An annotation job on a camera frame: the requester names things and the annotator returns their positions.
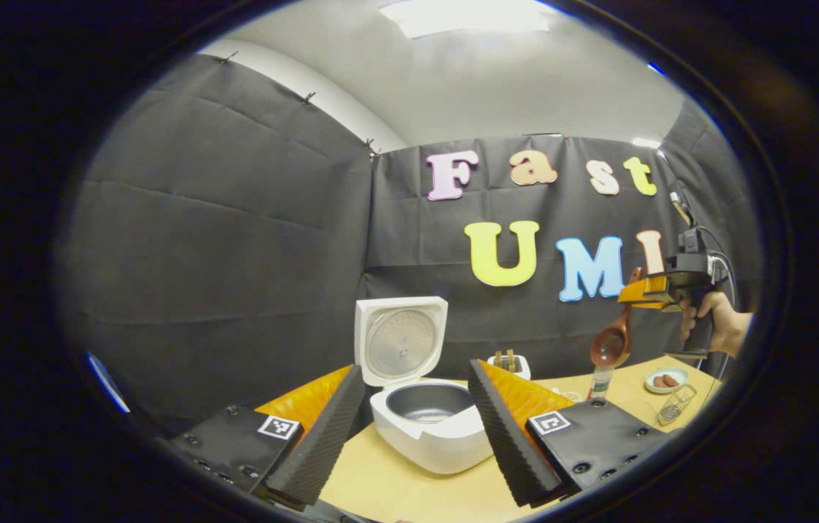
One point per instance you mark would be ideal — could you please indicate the brown wooden spoon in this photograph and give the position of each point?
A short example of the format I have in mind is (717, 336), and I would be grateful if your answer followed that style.
(611, 345)

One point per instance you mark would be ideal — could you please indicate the clear plastic bottle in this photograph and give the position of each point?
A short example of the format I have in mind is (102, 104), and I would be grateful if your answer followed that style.
(602, 381)

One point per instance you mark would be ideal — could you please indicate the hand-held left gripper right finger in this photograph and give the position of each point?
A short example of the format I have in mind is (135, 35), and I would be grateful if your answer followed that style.
(507, 443)

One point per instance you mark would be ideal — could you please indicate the green plate with brown food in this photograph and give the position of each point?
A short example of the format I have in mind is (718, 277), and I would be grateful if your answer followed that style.
(666, 380)

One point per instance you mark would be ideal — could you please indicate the black backdrop cloth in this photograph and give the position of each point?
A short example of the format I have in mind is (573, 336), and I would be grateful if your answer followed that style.
(235, 240)

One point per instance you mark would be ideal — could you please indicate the black binder clip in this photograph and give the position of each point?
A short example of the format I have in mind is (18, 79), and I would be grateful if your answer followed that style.
(308, 97)
(370, 147)
(229, 57)

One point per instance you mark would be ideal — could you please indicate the white rice cooker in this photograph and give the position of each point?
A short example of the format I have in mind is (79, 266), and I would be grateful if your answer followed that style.
(431, 443)

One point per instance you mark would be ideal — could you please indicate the large ceiling light panel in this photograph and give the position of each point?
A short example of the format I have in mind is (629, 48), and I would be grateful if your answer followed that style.
(467, 16)

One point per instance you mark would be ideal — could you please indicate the white toaster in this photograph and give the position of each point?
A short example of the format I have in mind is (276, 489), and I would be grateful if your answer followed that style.
(522, 369)

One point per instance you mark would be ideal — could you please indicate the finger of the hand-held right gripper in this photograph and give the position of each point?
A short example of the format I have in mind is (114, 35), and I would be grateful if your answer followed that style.
(645, 292)

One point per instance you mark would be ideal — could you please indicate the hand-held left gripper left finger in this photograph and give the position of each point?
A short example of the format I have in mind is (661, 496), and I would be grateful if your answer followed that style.
(322, 447)

